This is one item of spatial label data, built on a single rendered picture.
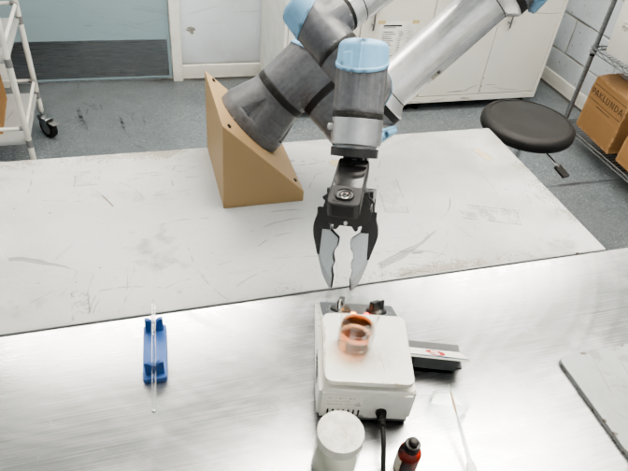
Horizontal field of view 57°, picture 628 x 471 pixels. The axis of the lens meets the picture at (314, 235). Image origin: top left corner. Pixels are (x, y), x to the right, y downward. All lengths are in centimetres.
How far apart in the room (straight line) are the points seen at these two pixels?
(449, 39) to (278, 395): 68
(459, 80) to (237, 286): 280
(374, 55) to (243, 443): 56
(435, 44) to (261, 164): 39
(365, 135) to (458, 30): 35
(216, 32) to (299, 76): 256
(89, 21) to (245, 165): 258
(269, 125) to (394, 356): 54
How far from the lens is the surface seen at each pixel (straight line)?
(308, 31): 97
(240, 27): 368
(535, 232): 126
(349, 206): 77
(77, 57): 368
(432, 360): 90
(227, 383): 87
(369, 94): 84
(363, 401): 80
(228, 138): 107
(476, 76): 367
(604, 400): 99
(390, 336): 83
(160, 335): 92
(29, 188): 127
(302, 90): 113
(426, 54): 111
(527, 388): 96
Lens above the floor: 161
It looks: 40 degrees down
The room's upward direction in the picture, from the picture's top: 7 degrees clockwise
